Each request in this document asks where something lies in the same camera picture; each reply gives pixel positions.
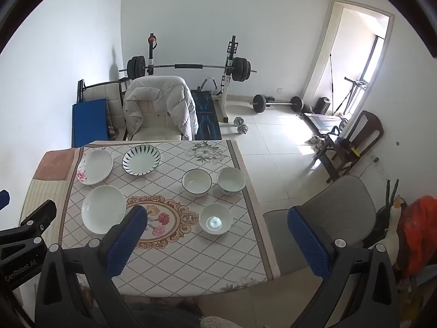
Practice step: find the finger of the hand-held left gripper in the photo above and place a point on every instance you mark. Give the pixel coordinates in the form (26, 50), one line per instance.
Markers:
(37, 218)
(3, 199)

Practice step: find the cream cushioned folding chair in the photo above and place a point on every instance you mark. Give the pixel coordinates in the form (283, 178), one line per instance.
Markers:
(102, 95)

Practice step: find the cream armchair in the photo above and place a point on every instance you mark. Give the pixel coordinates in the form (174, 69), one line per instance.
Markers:
(153, 126)

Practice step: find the grey office chair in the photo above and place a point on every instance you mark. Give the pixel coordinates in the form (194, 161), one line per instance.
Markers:
(341, 194)

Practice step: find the orange bag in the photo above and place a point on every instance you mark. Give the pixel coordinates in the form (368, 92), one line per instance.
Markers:
(420, 232)

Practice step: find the door frame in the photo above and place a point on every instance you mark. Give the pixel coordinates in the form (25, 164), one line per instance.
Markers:
(327, 41)

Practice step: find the white goose plush toy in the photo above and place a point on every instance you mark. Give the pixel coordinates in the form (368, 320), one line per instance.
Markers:
(392, 232)

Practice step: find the barbell with black plates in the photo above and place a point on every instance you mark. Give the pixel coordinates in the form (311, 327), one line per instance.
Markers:
(191, 66)

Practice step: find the short barbell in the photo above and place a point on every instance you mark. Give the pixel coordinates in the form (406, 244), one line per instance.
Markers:
(259, 103)

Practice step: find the diamond pattern floral tablecloth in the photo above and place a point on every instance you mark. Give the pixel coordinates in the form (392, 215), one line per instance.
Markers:
(205, 259)

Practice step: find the white down jacket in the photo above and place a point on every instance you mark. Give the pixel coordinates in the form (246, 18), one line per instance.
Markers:
(160, 92)

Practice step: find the plain white plate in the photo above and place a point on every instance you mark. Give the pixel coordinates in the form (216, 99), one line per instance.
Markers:
(102, 209)

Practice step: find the small black box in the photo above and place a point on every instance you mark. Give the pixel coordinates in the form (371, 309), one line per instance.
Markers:
(322, 106)

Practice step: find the blue rimmed white bowl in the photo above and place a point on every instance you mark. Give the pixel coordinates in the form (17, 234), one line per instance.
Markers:
(231, 180)

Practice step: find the chrome dumbbell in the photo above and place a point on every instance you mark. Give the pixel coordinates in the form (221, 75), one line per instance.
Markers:
(243, 129)
(239, 121)

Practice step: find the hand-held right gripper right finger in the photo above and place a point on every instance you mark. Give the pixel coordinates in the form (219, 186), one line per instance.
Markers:
(307, 242)

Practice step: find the striped rim white plate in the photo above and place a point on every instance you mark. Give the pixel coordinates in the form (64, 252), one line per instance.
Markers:
(141, 160)

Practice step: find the pink floral white plate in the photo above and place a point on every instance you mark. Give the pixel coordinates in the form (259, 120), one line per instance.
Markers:
(96, 166)

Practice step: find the plain white bowl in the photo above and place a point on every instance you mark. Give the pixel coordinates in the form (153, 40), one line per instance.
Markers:
(215, 218)

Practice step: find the blue folder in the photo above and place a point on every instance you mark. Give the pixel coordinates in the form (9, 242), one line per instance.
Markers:
(88, 123)

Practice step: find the black rimmed white bowl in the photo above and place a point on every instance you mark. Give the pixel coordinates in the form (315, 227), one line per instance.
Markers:
(197, 181)

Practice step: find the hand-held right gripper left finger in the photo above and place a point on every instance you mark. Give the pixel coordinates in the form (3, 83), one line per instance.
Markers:
(126, 242)

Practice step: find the dark wooden chair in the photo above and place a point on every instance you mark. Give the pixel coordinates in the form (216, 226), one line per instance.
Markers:
(368, 126)

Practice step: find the weight bench rack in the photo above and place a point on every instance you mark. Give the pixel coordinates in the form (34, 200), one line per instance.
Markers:
(228, 75)

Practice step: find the pair of shoes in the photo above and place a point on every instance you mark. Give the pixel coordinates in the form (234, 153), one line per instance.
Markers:
(315, 141)

